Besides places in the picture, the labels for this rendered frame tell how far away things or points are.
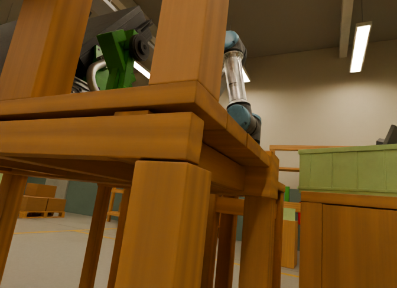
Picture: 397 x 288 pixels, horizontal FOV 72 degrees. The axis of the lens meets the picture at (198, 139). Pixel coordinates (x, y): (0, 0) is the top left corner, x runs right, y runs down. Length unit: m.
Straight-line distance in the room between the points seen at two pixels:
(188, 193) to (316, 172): 0.79
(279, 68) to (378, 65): 2.10
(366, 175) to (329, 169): 0.12
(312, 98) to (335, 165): 5.80
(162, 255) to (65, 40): 0.55
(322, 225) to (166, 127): 0.73
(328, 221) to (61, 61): 0.90
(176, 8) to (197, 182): 0.29
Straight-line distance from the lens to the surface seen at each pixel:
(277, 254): 1.43
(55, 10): 0.75
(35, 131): 0.62
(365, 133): 6.61
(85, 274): 1.54
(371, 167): 1.07
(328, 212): 1.01
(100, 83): 1.13
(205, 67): 0.43
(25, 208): 7.03
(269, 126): 6.75
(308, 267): 1.04
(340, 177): 1.09
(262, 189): 0.90
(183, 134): 0.38
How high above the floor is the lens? 0.71
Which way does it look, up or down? 13 degrees up
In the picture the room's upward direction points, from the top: 7 degrees clockwise
